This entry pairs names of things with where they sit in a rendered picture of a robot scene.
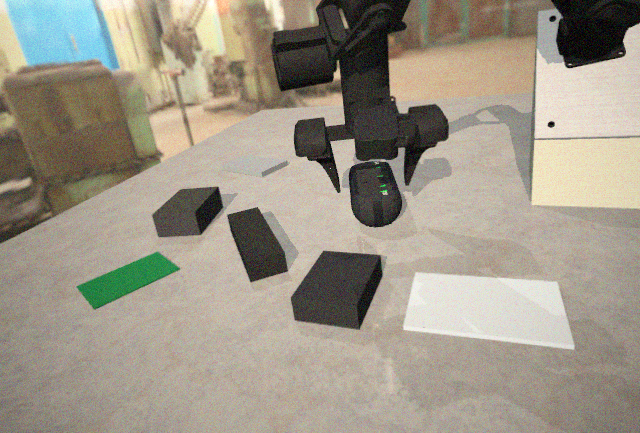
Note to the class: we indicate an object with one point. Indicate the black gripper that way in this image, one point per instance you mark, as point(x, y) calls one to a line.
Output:
point(312, 138)

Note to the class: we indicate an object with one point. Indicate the white flat sheet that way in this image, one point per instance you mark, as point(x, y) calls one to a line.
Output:
point(516, 310)

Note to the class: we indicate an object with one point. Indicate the dark grey controller unit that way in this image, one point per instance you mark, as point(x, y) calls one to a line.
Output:
point(375, 197)

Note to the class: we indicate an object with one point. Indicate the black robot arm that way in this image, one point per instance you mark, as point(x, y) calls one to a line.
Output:
point(591, 31)

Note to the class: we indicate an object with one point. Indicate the flat green rectangular plate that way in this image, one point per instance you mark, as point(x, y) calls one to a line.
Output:
point(113, 285)

